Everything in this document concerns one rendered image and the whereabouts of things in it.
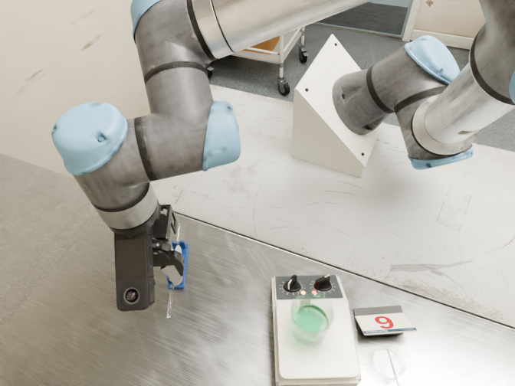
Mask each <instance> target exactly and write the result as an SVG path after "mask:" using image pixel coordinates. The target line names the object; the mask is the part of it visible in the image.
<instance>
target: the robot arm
mask: <svg viewBox="0 0 515 386"><path fill-rule="evenodd" d="M370 1H372V0H132V3H131V7H130V14H131V18H132V23H133V40H134V43H135V45H136V48H137V51H138V55H139V62H140V65H141V69H142V72H143V79H144V84H145V88H146V94H147V98H148V102H149V108H150V112H151V115H147V116H140V117H136V118H132V119H126V118H125V117H124V116H123V115H122V114H121V112H120V111H119V110H118V109H117V108H116V107H115V106H113V105H110V104H109V103H103V104H99V103H98V102H91V103H83V104H81V105H78V106H75V107H73V108H71V109H70V110H68V111H67V112H65V113H64V114H63V115H62V116H61V117H60V118H59V119H58V120H57V122H56V123H55V124H54V127H53V130H52V133H51V136H52V141H53V143H54V146H55V147H56V149H57V151H58V152H59V154H60V156H61V158H62V159H63V161H64V166H65V168H66V169H67V171H68V172H69V173H71V174H72V175H73V177H74V178H75V180H76V181H77V183H78V185H79V186H80V187H81V189H82V190H83V192H84V194H85V195H86V196H87V198H88V199H89V201H90V202H91V204H92V205H93V206H94V208H95V209H96V211H97V213H98V214H99V215H100V217H101V218H102V220H103V221H104V223H105V224H107V225H108V227H109V228H110V229H111V231H112V232H114V251H115V271H116V306H117V308H118V310H120V311H124V312H125V311H136V310H144V309H147V308H149V307H150V306H152V305H153V304H154V302H155V288H154V286H155V285H156V283H155V280H154V273H153V267H161V269H160V271H161V272H162V273H164V274H165V275H167V276H168V277H169V281H171V282H172V285H173V286H178V285H179V284H180V283H181V282H182V280H183V272H184V263H185V261H184V257H183V255H182V249H181V247H180V246H179V245H177V246H176V248H175V250H173V249H172V246H171V244H170V243H169V240H170V234H171V231H170V227H172V230H173V232H174V234H176V230H177V224H178V222H177V220H176V218H175V214H174V212H173V209H172V206H171V205H170V204H160V203H159V201H158V199H157V197H156V193H155V192H154V189H153V187H152V184H151V182H152V181H156V180H160V179H164V178H171V177H175V176H179V175H185V174H188V173H193V172H199V171H203V172H206V171H208V170H209V169H210V168H214V167H218V166H221V165H226V164H229V163H232V162H235V161H237V160H238V158H239V157H240V154H241V140H240V135H239V130H238V124H237V120H236V117H235V114H234V110H233V108H232V105H231V104H230V103H229V102H228V101H225V100H224V101H217V100H215V101H214V100H213V97H212V92H211V88H210V85H209V82H208V75H207V72H206V69H205V64H207V63H210V62H212V61H215V60H217V59H219V58H222V57H225V56H228V55H229V54H233V53H235V52H238V51H241V50H244V49H245V48H248V47H251V46H254V45H256V44H260V43H261V42H264V41H267V40H270V39H272V38H275V37H277V36H280V35H282V34H286V33H287V32H290V31H293V30H296V29H298V28H302V27H303V26H306V25H309V24H312V23H314V22H316V21H319V20H322V19H324V18H328V17H329V16H332V15H335V14H338V13H340V12H342V11H345V10H348V9H351V8H354V7H356V6H358V5H361V4H364V3H367V2H370ZM479 2H480V5H481V8H482V11H483V13H484V17H485V19H486V23H485V24H484V25H483V27H482V28H481V29H480V30H479V32H478V33H477V35H476V36H475V38H474V40H473V42H472V45H471V49H470V54H469V63H468V64H467V65H466V66H465V67H464V69H463V70H462V71H461V72H460V71H459V68H458V65H457V63H456V61H455V59H454V57H453V56H452V54H451V52H450V51H449V50H448V49H447V48H446V47H445V46H444V45H443V44H442V43H441V42H440V41H439V40H438V39H437V38H435V37H432V36H430V35H424V36H421V37H420V38H417V39H415V40H414V41H412V42H410V43H407V44H405V46H404V47H402V48H400V49H399V50H397V51H396V52H394V53H393V54H390V55H389V56H388V57H386V58H384V59H383V60H381V61H380V62H378V63H377V64H375V65H373V66H372V67H370V68H369V69H365V70H360V71H357V72H352V73H349V74H345V75H343V76H342V77H340V78H339V79H337V80H336V81H335V83H334V85H333V89H332V98H333V105H334V107H335V110H336V112H337V114H338V116H339V118H340V119H341V121H342V122H343V124H344V125H345V126H346V127H347V128H348V129H349V130H351V131H352V132H354V133H356V134H359V135H365V134H367V133H369V132H372V131H373V130H375V129H376V128H377V127H378V126H379V125H380V124H381V123H382V122H383V121H384V120H385V119H386V118H388V117H389V116H390V115H391V114H392V113H395V114H396V116H397V120H398V122H399V126H400V130H401V132H402V136H403V139H404V142H405V146H406V149H407V152H408V158H409V159H410V161H411V164H412V167H413V168H414V169H417V170H423V169H428V168H434V167H438V166H442V165H447V164H451V163H454V162H459V161H462V160H465V159H469V158H470V157H472V156H473V155H474V150H473V148H474V145H473V144H472V142H473V141H474V140H475V139H476V137H477V134H478V132H479V130H481V129H483V128H484V127H485V126H488V125H489V124H491V123H492V122H493V121H495V120H497V119H499V118H501V117H502V116H503V115H505V114H507V113H509V112H510V111H511V110H513V109H515V0H479ZM164 208H166V209H167V214H166V215H165V214H162V213H160V211H164ZM172 217H173V219H174V224H173V223H172V220H171V219H172Z"/></svg>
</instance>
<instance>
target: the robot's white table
mask: <svg viewBox="0 0 515 386"><path fill-rule="evenodd" d="M209 85H210V88H211V92H212V97H213V100H214V101H215V100H217V101H224V100H225V101H228V102H229V103H230V104H231V105H232V108H233V110H234V114H235V117H236V120H237V124H238V130H239V135H240V140H241V154H240V157H239V158H238V160H237V161H235V162H232V163H229V164H226V165H221V166H218V167H214V168H210V169H209V170H208V171H206V172H203V171H199V172H193V173H188V174H185V175H179V176H175V177H171V178H164V179H160V180H156V181H152V182H151V184H152V187H153V189H154V192H155V193H156V197H157V199H158V201H159V203H160V204H170V205H171V206H172V209H173V212H175V213H177V214H180V215H183V216H186V217H188V218H192V219H195V220H197V221H201V222H204V223H206V224H210V225H212V226H215V227H219V228H221V229H224V230H227V231H230V232H233V233H235V234H239V235H241V236H244V237H248V238H251V239H253V240H257V241H260V242H261V243H264V244H268V245H271V246H273V247H277V248H280V249H282V250H286V251H288V252H291V253H293V254H297V255H300V256H302V257H306V258H309V259H311V260H315V261H317V262H320V263H324V264H326V265H329V266H332V267H335V268H338V269H341V270H344V271H346V272H349V273H353V274H356V275H358V276H362V277H365V278H367V279H370V280H373V281H376V282H378V283H382V284H385V285H387V286H391V287H394V288H396V289H398V290H402V291H405V292H407V293H411V294H414V295H416V296H420V297H423V298H425V299H429V300H431V301H434V302H437V303H440V304H443V305H446V306H450V307H452V308H454V309H458V310H461V311H463V312H467V313H470V314H472V315H475V316H479V317H481V318H483V319H487V320H490V321H492V322H496V323H499V324H501V325H505V326H507V327H510V328H512V329H515V152H511V151H507V150H503V149H497V148H494V147H490V146H483V145H478V144H476V143H472V144H473V145H474V148H473V150H474V155H473V156H472V157H470V158H469V159H465V160H462V161H459V162H454V163H451V164H447V165H442V166H438V167H434V168H428V169H423V170H417V169H414V168H413V167H412V164H411V161H410V159H409V158H408V152H407V149H406V146H405V142H404V139H403V136H402V132H401V130H400V126H393V125H390V124H387V123H382V126H381V129H380V130H379V134H378V136H377V139H376V142H375V144H374V146H373V148H372V151H371V154H370V156H369V159H368V162H367V163H366V167H365V168H364V171H363V173H362V176H361V178H360V177H356V176H354V175H349V174H346V173H344V172H339V171H337V170H333V169H331V168H326V167H323V166H321V165H316V164H313V163H311V162H306V161H304V160H300V159H296V158H293V157H291V149H292V131H293V113H294V103H292V102H287V101H284V100H278V99H274V98H270V97H266V96H260V95H257V94H253V93H246V92H243V91H239V90H233V89H229V88H225V87H219V86H215V85H211V84H209Z"/></svg>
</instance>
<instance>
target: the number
mask: <svg viewBox="0 0 515 386"><path fill-rule="evenodd" d="M358 320H359V322H360V324H361V325H362V327H363V329H364V331H370V330H382V329H403V328H414V327H413V326H412V324H411V323H410V322H409V321H408V320H407V319H406V317H405V316H404V315H403V314H401V315H390V316H369V317H358Z"/></svg>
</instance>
